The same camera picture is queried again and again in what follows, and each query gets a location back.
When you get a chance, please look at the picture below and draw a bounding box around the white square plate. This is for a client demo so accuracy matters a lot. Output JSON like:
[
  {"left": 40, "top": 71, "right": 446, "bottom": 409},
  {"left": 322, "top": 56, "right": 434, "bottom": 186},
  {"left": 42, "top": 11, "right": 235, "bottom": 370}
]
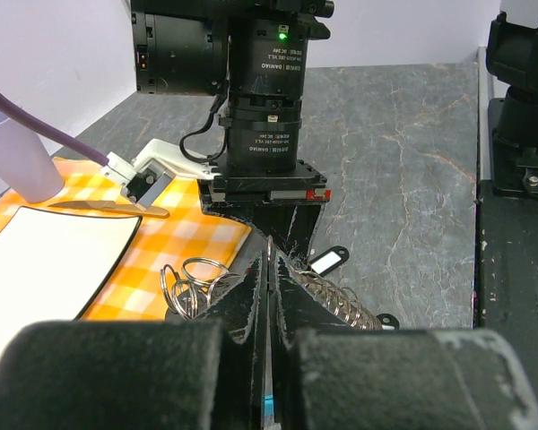
[{"left": 0, "top": 205, "right": 144, "bottom": 322}]

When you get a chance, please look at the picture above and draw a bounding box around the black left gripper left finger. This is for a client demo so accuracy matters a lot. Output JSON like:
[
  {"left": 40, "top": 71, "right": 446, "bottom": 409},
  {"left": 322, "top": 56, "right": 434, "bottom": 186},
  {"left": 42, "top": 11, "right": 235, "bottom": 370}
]
[{"left": 0, "top": 253, "right": 268, "bottom": 429}]

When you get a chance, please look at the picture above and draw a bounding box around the lilac plastic cup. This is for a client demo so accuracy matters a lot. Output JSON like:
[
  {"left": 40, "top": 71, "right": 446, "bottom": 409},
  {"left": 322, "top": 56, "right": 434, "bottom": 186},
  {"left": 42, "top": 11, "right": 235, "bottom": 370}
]
[{"left": 0, "top": 112, "right": 65, "bottom": 203}]

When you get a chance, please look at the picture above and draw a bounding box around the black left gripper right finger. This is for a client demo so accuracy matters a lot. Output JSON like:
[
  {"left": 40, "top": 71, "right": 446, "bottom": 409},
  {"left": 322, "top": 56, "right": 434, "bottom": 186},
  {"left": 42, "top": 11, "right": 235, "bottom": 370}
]
[{"left": 268, "top": 251, "right": 538, "bottom": 429}]

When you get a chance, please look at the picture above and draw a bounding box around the keyring chain with keys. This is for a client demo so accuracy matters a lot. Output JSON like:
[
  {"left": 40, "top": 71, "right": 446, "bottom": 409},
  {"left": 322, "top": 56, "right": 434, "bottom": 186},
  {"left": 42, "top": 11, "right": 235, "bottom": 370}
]
[{"left": 159, "top": 235, "right": 385, "bottom": 332}]

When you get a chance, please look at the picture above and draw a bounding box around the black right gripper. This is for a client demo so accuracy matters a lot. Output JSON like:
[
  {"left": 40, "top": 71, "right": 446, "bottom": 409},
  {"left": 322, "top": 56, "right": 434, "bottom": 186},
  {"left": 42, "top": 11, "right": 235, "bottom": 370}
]
[{"left": 197, "top": 159, "right": 332, "bottom": 268}]

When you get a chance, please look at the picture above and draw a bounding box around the black key tag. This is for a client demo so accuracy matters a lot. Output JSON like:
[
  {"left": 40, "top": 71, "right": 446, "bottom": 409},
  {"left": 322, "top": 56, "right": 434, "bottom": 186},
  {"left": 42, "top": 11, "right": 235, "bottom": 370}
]
[{"left": 308, "top": 245, "right": 350, "bottom": 276}]

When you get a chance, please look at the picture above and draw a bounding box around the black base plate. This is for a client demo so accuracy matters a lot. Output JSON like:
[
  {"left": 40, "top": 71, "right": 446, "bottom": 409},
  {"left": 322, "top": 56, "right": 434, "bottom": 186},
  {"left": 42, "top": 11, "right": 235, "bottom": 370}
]
[{"left": 476, "top": 89, "right": 538, "bottom": 397}]

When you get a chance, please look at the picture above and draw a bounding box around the gold knife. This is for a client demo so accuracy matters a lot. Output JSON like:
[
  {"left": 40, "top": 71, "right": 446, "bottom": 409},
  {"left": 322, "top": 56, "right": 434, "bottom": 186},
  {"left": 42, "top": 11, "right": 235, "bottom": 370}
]
[{"left": 50, "top": 200, "right": 169, "bottom": 219}]

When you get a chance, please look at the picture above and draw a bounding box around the orange white checkered cloth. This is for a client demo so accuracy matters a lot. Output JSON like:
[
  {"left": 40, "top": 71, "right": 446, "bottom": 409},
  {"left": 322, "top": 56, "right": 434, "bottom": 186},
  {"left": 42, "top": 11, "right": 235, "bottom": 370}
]
[{"left": 0, "top": 158, "right": 251, "bottom": 320}]

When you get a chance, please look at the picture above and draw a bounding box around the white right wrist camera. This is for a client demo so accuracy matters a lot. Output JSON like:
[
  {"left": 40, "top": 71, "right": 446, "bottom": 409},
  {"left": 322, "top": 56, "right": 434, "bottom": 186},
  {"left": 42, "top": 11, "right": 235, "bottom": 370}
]
[{"left": 100, "top": 139, "right": 218, "bottom": 210}]

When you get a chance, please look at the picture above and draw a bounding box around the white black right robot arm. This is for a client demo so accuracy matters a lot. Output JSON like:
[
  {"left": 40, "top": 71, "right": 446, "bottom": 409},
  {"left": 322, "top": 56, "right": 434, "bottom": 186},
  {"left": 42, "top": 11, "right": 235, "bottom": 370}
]
[{"left": 124, "top": 1, "right": 334, "bottom": 266}]

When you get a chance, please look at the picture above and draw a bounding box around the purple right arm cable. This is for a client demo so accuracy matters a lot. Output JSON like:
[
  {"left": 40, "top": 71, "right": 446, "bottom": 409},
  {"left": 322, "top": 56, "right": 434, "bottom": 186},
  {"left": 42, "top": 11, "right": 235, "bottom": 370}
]
[{"left": 0, "top": 71, "right": 111, "bottom": 169}]

